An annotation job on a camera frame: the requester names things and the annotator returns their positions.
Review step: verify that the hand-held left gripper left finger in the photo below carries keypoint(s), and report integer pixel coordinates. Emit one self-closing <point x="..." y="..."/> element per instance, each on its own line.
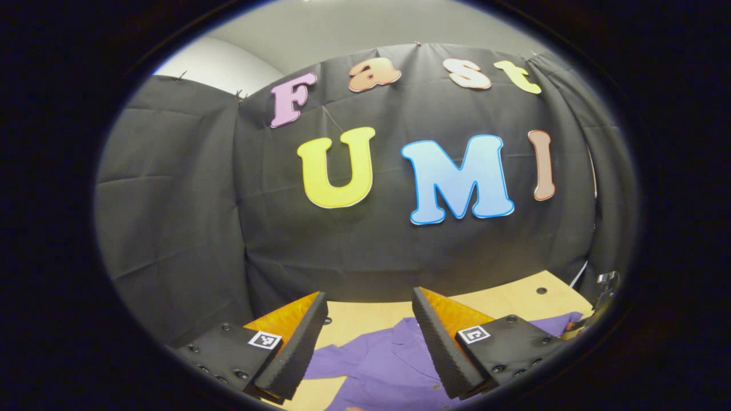
<point x="300" y="348"/>

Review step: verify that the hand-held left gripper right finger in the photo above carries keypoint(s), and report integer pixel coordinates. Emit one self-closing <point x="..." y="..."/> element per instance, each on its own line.
<point x="440" y="342"/>

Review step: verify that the purple collared shirt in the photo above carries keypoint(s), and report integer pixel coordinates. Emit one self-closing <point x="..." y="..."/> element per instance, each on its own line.
<point x="388" y="365"/>

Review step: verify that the black backdrop cloth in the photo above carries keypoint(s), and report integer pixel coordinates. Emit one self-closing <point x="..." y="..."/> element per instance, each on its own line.
<point x="354" y="251"/>

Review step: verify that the dark metal fixture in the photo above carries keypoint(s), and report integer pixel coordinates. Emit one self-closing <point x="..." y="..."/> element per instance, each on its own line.
<point x="606" y="282"/>

